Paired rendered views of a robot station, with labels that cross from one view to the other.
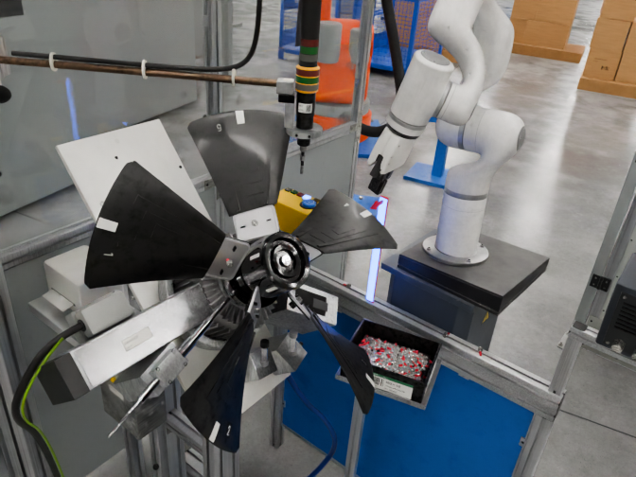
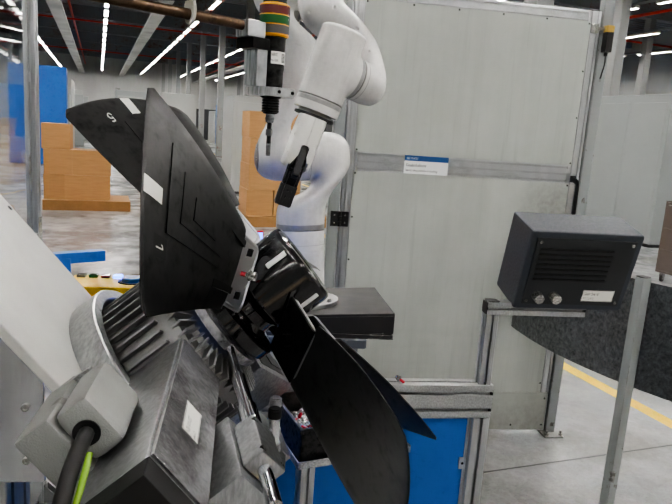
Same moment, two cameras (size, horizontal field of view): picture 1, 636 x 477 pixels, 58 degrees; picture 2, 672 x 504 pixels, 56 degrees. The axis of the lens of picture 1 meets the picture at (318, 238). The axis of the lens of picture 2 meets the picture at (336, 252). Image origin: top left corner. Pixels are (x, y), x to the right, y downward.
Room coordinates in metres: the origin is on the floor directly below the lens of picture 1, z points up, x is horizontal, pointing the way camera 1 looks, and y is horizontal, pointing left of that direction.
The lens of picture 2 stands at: (0.31, 0.63, 1.40)
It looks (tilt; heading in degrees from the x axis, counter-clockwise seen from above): 11 degrees down; 315
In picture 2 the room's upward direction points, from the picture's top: 4 degrees clockwise
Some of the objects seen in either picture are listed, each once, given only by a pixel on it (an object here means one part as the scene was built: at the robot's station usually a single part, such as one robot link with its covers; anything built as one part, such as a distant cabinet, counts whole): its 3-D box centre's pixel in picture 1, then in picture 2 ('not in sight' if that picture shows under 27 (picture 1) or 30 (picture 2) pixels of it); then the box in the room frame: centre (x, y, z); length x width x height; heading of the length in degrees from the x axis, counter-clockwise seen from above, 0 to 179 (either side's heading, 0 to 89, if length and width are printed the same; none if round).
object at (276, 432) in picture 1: (279, 368); not in sight; (1.54, 0.10, 0.39); 0.04 x 0.04 x 0.78; 54
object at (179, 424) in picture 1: (191, 433); not in sight; (1.07, 0.30, 0.56); 0.19 x 0.04 x 0.04; 54
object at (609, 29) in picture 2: not in sight; (599, 51); (1.61, -2.21, 1.82); 0.09 x 0.04 x 0.23; 54
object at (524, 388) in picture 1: (399, 326); (295, 397); (1.29, -0.25, 0.82); 0.90 x 0.04 x 0.08; 54
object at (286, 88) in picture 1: (300, 107); (266, 60); (1.05, 0.05, 1.50); 0.09 x 0.07 x 0.10; 89
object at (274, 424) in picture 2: (264, 352); (274, 429); (0.94, 0.10, 0.99); 0.02 x 0.02 x 0.06
